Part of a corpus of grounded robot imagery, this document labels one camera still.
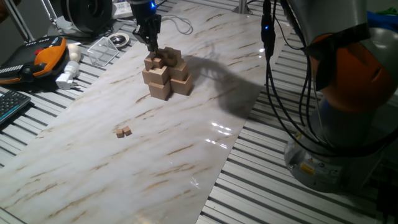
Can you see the aluminium frame strut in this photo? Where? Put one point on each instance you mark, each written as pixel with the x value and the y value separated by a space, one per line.
pixel 242 7
pixel 18 20

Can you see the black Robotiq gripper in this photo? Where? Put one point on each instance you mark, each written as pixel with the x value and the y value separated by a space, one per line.
pixel 146 18

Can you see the white egg shaped object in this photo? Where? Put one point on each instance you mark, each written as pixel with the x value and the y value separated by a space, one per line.
pixel 74 53

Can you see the blue fabric bag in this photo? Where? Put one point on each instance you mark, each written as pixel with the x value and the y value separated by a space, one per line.
pixel 382 20

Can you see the black computer keyboard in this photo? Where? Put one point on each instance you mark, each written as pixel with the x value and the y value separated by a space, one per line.
pixel 12 104

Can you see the white power adapter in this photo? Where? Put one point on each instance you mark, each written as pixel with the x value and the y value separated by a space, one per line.
pixel 65 81

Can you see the small wooden cube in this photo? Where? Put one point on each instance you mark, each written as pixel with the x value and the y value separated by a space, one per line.
pixel 120 133
pixel 127 130

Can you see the white power strip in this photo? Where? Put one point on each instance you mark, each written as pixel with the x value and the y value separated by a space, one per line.
pixel 122 9

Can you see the clear plastic box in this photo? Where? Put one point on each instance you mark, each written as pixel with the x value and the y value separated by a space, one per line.
pixel 102 51

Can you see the orange black teach pendant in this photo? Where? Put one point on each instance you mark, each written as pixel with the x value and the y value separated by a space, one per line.
pixel 46 59

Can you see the large wooden cross block structure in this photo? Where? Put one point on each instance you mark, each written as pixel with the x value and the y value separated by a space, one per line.
pixel 178 85

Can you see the green cloth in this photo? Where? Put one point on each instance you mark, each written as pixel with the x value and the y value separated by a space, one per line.
pixel 388 12

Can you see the black round spool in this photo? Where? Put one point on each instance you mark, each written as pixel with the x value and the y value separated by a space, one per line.
pixel 87 15

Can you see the white marble pattern board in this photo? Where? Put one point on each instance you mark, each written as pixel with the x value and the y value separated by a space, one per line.
pixel 93 186

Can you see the small metal bowl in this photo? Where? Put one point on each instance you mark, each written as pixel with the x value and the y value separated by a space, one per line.
pixel 119 40

